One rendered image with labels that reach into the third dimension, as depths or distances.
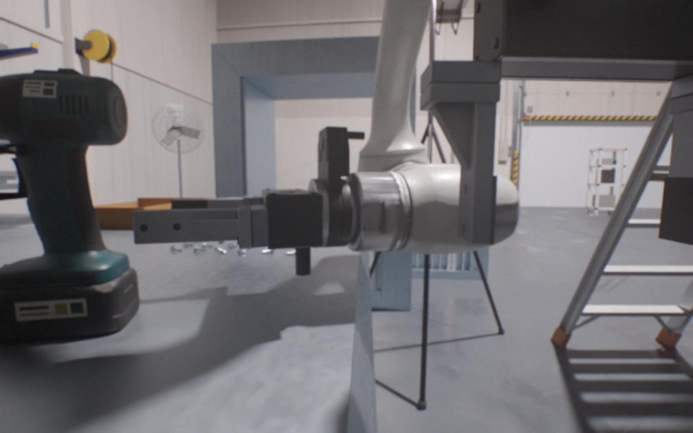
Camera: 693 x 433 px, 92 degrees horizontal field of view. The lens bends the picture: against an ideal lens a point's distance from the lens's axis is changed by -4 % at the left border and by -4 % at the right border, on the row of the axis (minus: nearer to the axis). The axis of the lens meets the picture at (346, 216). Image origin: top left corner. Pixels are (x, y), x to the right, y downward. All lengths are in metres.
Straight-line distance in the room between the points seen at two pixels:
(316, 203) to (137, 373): 0.19
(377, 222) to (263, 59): 1.94
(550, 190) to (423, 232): 10.57
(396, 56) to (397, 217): 0.23
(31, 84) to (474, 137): 0.35
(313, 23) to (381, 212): 10.48
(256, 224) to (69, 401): 0.16
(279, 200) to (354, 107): 9.75
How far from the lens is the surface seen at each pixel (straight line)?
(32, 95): 0.39
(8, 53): 5.24
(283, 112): 10.39
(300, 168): 10.10
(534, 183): 10.75
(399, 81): 0.51
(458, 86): 0.21
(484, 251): 2.86
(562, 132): 11.07
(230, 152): 2.22
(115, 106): 0.38
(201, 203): 0.43
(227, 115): 2.24
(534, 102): 10.66
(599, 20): 0.24
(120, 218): 1.09
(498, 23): 0.22
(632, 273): 1.81
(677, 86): 0.30
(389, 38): 0.49
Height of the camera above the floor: 0.79
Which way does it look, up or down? 7 degrees down
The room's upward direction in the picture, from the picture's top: straight up
